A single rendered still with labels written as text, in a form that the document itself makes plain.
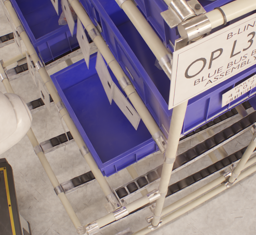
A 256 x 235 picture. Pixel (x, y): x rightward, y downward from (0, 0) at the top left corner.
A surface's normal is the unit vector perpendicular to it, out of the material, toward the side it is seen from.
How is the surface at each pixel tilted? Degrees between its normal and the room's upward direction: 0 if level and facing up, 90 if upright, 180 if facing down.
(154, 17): 98
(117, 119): 3
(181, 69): 90
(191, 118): 90
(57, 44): 90
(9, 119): 67
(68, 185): 11
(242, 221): 0
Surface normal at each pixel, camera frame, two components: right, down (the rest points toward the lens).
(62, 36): 0.47, 0.79
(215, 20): 0.33, 0.26
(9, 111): 0.90, -0.18
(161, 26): -0.87, 0.49
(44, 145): 0.15, -0.50
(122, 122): -0.06, -0.40
